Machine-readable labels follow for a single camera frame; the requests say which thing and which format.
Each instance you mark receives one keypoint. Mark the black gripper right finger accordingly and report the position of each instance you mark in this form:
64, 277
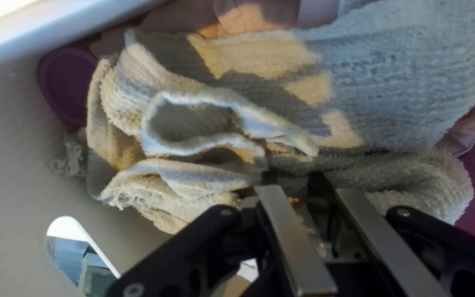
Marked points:
380, 241

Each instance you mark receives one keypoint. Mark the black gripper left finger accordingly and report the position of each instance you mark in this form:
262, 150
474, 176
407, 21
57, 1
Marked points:
298, 257

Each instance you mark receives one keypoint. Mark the white terry cloth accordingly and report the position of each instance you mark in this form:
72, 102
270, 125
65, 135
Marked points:
404, 82

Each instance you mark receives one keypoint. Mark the white plastic basket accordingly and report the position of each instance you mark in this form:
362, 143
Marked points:
13, 165

